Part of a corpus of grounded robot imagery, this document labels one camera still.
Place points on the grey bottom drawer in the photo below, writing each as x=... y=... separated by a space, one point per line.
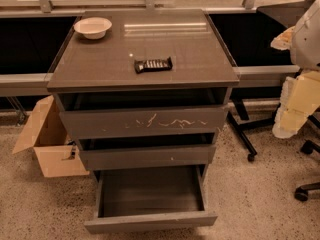
x=146 y=199

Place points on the open cardboard box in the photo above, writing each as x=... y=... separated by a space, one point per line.
x=57 y=154

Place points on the scratched grey top drawer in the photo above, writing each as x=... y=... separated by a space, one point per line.
x=97 y=115

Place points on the grey middle drawer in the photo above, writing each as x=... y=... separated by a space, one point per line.
x=148 y=151

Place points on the grey drawer cabinet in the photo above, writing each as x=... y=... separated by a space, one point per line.
x=107 y=64

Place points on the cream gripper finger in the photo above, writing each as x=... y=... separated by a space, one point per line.
x=283 y=41
x=291 y=115

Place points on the white bowl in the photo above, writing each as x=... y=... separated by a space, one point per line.
x=93 y=28

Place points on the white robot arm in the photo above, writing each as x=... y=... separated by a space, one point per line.
x=305 y=46

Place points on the black snack bar wrapper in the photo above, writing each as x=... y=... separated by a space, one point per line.
x=153 y=65

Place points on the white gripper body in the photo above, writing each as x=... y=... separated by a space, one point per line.
x=307 y=40

